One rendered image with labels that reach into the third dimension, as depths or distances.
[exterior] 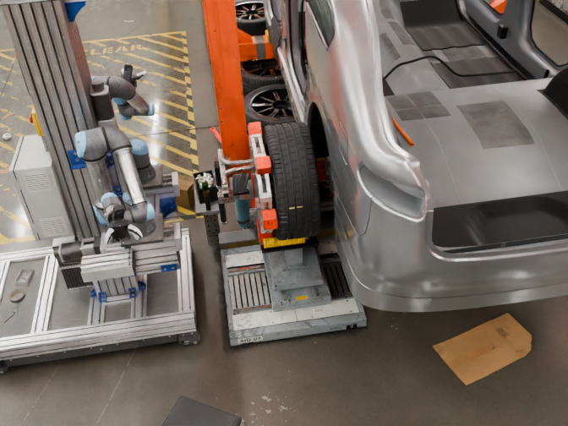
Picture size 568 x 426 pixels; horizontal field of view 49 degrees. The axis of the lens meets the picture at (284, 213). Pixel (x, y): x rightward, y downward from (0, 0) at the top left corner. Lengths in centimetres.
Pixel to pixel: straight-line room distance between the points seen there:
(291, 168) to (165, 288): 120
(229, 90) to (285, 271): 116
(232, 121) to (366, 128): 142
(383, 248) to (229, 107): 152
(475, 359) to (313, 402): 97
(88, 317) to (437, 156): 222
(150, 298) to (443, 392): 179
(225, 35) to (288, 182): 88
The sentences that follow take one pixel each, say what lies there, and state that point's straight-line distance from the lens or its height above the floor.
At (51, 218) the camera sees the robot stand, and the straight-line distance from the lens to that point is 352.
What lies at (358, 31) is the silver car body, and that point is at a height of 181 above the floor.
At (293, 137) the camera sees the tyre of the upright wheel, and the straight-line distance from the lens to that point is 335.
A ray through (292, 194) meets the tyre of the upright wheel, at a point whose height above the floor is 98.
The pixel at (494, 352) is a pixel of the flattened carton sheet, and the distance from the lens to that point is 388.
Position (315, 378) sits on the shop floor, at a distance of 365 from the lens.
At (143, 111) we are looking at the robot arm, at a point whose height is 114.
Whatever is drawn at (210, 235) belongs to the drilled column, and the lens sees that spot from 444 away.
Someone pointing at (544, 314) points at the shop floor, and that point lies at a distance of 419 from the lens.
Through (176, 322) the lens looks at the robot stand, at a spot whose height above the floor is 23.
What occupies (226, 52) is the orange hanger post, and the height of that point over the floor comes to 149.
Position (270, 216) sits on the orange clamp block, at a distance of 326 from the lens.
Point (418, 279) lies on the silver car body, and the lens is 269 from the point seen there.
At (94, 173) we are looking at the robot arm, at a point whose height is 125.
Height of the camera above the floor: 295
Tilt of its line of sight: 39 degrees down
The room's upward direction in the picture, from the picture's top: 3 degrees counter-clockwise
